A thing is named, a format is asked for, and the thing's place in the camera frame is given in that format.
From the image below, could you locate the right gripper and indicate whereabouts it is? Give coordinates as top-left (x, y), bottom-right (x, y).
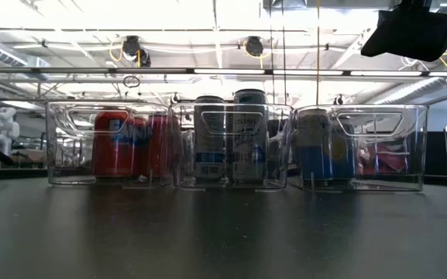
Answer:
top-left (360, 0), bottom-right (447, 63)

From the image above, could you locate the clear plastic bin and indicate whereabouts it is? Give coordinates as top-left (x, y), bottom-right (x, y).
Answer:
top-left (45, 100), bottom-right (174, 187)
top-left (292, 103), bottom-right (429, 193)
top-left (170, 102), bottom-right (294, 191)

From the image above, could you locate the silver and blue can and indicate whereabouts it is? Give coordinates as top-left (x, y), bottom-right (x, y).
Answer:
top-left (331, 115), bottom-right (359, 180)
top-left (296, 108), bottom-right (333, 182)

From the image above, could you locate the pink red object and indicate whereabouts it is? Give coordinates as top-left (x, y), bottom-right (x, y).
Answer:
top-left (356, 142), bottom-right (409, 175)

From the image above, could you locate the black ceiling dome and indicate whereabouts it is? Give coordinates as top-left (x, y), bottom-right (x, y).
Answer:
top-left (136, 48), bottom-right (153, 68)
top-left (122, 35), bottom-right (142, 57)
top-left (245, 35), bottom-right (265, 58)

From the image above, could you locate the white robot figure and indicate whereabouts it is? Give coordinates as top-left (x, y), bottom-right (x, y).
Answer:
top-left (0, 107), bottom-right (21, 156)

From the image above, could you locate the hanging black cable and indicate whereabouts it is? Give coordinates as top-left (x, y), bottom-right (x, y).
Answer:
top-left (281, 0), bottom-right (287, 105)
top-left (270, 0), bottom-right (276, 105)

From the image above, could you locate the hanging metal ring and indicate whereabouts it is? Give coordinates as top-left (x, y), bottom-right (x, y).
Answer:
top-left (122, 74), bottom-right (141, 89)

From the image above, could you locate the black overhead frame bar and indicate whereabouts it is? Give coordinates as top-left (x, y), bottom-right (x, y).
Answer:
top-left (0, 66), bottom-right (447, 78)

